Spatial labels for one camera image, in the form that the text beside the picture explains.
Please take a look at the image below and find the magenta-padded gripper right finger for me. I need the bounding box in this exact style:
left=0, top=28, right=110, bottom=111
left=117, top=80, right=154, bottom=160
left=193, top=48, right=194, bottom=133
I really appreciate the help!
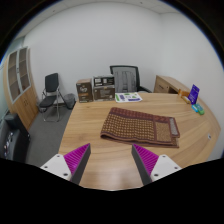
left=131, top=143, right=183, bottom=186

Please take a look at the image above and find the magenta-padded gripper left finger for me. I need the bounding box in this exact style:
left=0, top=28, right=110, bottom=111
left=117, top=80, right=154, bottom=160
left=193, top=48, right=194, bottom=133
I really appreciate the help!
left=39, top=142, right=92, bottom=186

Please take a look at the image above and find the brown patterned towel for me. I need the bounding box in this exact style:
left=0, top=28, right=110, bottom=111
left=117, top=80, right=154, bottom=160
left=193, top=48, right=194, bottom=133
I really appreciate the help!
left=99, top=106, right=181, bottom=149

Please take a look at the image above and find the grey waste bin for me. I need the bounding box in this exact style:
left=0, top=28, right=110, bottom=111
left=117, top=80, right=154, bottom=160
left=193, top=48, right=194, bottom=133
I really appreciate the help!
left=63, top=93, right=77, bottom=110

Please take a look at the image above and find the printed sticker sheet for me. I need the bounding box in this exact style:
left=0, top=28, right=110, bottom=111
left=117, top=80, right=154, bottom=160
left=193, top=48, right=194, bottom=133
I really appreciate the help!
left=114, top=92, right=143, bottom=104

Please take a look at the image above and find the dark brown cardboard box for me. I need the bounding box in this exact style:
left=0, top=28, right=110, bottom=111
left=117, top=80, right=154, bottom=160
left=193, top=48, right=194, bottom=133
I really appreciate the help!
left=75, top=78, right=95, bottom=104

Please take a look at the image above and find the black leather armchair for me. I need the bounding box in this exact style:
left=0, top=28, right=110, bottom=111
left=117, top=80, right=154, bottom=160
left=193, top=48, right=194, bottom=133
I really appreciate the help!
left=0, top=113, right=32, bottom=164

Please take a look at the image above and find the brown labelled cardboard box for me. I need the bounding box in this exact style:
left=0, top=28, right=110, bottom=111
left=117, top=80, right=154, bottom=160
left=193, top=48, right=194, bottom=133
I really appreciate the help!
left=93, top=86, right=116, bottom=102

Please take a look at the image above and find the small green box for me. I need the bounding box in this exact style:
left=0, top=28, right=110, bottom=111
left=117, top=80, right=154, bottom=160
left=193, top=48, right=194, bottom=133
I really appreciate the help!
left=195, top=103, right=206, bottom=116

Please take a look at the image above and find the wooden side drawer unit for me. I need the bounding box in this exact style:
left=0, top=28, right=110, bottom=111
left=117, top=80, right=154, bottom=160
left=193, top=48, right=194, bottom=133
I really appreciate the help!
left=153, top=75, right=191, bottom=96

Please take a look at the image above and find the wooden cabinet with glass doors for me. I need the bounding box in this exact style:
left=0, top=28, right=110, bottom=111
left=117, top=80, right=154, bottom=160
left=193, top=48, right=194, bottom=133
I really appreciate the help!
left=2, top=46, right=40, bottom=131

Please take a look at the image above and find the orange wooden card holder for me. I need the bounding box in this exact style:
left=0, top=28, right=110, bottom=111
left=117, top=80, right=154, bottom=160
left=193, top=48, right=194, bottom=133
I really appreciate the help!
left=177, top=88, right=192, bottom=101

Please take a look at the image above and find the black folding chair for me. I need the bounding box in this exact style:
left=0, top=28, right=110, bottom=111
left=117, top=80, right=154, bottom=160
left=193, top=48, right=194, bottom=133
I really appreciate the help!
left=38, top=72, right=68, bottom=123

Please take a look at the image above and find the purple standing sign card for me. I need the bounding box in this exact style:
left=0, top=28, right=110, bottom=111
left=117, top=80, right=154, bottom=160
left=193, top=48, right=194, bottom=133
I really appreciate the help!
left=188, top=84, right=201, bottom=105

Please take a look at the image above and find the grey backpack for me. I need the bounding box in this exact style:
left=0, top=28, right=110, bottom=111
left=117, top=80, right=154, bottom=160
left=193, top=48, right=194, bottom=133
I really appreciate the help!
left=114, top=68, right=137, bottom=94

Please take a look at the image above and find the black mesh office chair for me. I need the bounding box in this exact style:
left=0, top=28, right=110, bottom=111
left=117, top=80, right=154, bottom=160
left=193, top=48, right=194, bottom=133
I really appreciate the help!
left=109, top=64, right=153, bottom=94

